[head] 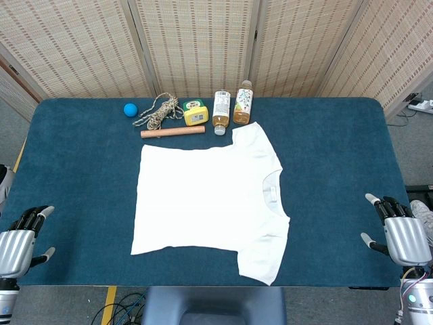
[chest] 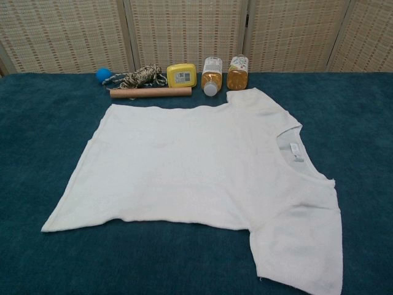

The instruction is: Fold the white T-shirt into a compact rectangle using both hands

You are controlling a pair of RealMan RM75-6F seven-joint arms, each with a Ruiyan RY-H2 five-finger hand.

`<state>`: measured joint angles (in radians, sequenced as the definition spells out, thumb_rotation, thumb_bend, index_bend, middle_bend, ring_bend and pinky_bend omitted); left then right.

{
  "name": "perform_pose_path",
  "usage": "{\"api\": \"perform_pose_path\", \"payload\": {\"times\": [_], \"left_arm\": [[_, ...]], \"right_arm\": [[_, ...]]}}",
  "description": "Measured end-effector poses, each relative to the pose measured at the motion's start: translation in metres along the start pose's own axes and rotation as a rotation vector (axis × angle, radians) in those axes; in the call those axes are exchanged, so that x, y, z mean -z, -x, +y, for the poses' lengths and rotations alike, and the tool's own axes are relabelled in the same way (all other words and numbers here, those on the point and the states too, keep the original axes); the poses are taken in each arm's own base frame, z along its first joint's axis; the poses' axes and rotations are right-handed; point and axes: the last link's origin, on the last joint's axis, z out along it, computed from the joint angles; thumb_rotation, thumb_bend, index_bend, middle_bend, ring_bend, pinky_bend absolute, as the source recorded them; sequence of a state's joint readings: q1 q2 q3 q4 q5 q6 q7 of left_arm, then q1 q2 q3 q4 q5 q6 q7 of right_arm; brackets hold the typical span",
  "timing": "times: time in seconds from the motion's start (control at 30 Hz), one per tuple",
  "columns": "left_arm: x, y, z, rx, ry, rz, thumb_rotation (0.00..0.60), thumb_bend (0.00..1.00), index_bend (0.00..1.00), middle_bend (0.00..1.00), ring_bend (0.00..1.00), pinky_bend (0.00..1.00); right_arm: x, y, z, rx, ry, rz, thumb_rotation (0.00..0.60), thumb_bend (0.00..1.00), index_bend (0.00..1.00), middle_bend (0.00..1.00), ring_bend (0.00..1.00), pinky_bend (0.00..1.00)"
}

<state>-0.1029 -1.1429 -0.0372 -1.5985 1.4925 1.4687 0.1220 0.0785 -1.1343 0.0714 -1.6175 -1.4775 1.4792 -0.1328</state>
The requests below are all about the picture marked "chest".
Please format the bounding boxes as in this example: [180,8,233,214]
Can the tea bottle with white label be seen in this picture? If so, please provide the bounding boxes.
[201,56,224,97]

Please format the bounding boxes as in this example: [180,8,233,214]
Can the woven bamboo screen panel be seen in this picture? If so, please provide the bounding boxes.
[244,0,354,73]
[0,0,138,75]
[327,0,393,73]
[124,0,251,73]

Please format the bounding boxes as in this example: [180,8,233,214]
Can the tea bottle with floral label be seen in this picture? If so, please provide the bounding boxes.
[226,54,250,91]

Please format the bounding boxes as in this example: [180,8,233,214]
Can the yellow plastic box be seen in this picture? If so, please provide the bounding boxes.
[166,63,197,88]

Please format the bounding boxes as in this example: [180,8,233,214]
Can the blue ball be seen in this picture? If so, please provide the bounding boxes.
[96,68,114,83]

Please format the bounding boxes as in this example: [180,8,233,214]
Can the blue carpet table cover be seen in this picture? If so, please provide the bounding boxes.
[0,71,393,295]

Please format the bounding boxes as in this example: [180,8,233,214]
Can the wooden rolling pin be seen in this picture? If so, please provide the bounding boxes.
[109,87,193,100]

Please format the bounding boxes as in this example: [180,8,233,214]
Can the beige braided rope bundle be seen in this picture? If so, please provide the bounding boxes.
[102,63,168,101]

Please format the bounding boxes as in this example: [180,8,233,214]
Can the white T-shirt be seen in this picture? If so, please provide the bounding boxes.
[41,87,344,295]

